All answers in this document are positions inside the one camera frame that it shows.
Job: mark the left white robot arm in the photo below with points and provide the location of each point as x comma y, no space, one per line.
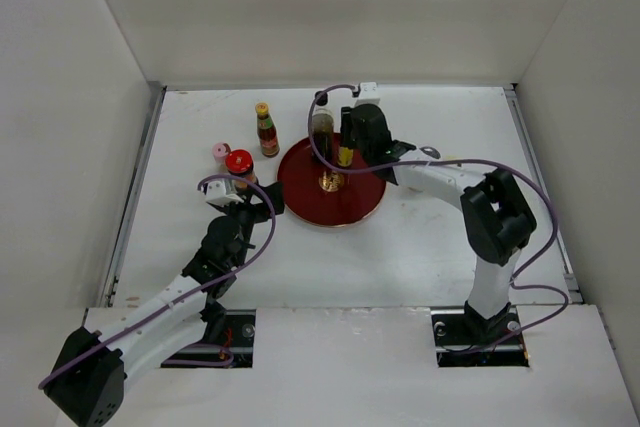
94,369

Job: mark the grey lid pepper shaker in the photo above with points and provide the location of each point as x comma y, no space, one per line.
431,152

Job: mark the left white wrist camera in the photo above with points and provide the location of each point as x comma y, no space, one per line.
220,193

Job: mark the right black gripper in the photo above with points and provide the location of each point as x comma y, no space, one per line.
347,124

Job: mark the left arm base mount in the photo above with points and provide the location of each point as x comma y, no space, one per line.
227,342

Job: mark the tall dark soy bottle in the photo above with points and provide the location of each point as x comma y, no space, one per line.
322,124

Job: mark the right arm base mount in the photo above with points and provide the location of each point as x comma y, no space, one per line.
463,341

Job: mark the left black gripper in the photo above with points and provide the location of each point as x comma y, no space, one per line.
261,212

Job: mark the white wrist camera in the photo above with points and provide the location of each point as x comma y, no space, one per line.
220,193
366,93

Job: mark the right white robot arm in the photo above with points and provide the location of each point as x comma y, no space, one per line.
497,219

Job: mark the yellow cap sauce bottle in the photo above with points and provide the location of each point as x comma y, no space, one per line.
266,131

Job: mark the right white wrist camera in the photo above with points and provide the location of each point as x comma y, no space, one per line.
366,93

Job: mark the small yellow label bottle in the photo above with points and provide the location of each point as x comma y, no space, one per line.
344,157

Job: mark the pink lid spice shaker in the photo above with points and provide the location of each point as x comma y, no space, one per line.
220,152

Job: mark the red lid sauce jar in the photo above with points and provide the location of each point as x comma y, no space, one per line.
239,163

